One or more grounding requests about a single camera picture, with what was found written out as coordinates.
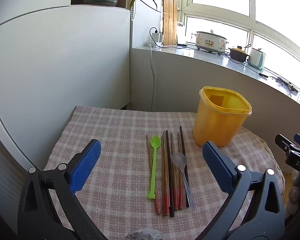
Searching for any white cabinet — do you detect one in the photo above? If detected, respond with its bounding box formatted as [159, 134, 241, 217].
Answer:
[0, 0, 132, 205]

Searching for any yellow plastic container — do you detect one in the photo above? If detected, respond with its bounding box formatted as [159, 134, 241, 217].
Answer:
[192, 86, 252, 147]

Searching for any clear plastic spoon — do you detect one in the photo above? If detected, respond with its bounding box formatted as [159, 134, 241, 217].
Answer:
[171, 152, 195, 211]

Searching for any person's left hand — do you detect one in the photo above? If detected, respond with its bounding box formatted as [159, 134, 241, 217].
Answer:
[124, 229, 164, 240]

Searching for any black chopstick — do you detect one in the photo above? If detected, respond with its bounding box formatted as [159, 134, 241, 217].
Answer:
[165, 129, 175, 218]
[179, 126, 190, 208]

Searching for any mint green electric kettle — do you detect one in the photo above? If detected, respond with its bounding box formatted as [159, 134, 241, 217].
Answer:
[247, 47, 266, 70]

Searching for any black charger cable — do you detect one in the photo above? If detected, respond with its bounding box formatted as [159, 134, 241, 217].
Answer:
[149, 27, 188, 48]

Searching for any dark pot with yellow lid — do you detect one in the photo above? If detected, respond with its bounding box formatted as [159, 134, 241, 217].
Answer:
[227, 46, 250, 62]

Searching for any white window frame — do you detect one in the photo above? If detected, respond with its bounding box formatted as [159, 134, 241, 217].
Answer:
[175, 0, 300, 90]

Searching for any person's right hand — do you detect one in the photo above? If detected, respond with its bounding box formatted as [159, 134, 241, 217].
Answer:
[286, 170, 300, 215]

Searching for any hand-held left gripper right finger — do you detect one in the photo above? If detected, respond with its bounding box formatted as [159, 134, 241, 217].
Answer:
[197, 141, 285, 240]

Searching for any white window counter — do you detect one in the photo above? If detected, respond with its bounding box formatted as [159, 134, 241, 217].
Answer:
[131, 45, 300, 110]

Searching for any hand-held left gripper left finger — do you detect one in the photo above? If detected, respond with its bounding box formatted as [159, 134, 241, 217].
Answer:
[17, 139, 108, 240]

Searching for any wooden slat board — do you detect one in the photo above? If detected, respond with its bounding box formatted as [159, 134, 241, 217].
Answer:
[162, 0, 178, 46]

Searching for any white floral slow cooker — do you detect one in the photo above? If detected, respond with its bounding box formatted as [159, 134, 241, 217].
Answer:
[192, 29, 230, 54]

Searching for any green plastic spoon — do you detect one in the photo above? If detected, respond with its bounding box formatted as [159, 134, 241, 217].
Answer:
[147, 135, 162, 200]

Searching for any brown chopstick with red end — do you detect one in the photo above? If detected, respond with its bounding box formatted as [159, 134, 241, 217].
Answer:
[161, 134, 167, 216]
[146, 134, 161, 215]
[163, 130, 170, 216]

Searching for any pink checked tablecloth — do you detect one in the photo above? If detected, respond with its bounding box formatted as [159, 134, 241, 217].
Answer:
[44, 105, 285, 240]

